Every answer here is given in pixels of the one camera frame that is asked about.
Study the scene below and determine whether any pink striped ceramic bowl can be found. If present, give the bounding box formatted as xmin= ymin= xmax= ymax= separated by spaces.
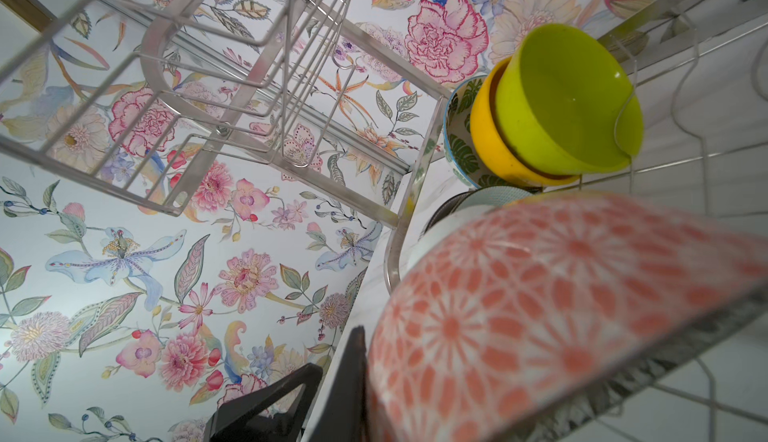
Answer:
xmin=401 ymin=192 xmax=497 ymax=276

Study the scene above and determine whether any green leaf pattern bowl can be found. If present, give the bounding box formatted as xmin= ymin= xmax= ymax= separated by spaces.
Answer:
xmin=442 ymin=75 xmax=508 ymax=189

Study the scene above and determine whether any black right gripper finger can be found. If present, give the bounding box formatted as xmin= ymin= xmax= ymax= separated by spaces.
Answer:
xmin=309 ymin=326 xmax=367 ymax=442

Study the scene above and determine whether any lime green bowl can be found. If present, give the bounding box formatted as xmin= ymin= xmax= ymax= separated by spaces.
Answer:
xmin=494 ymin=24 xmax=644 ymax=176

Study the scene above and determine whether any black white speckled bowl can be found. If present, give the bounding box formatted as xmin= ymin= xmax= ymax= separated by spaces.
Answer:
xmin=365 ymin=192 xmax=768 ymax=442

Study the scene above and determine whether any yellow bowl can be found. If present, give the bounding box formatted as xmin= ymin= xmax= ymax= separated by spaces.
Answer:
xmin=469 ymin=57 xmax=578 ymax=189

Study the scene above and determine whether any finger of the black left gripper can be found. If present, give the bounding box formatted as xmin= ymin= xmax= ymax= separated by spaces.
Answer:
xmin=203 ymin=363 xmax=324 ymax=441

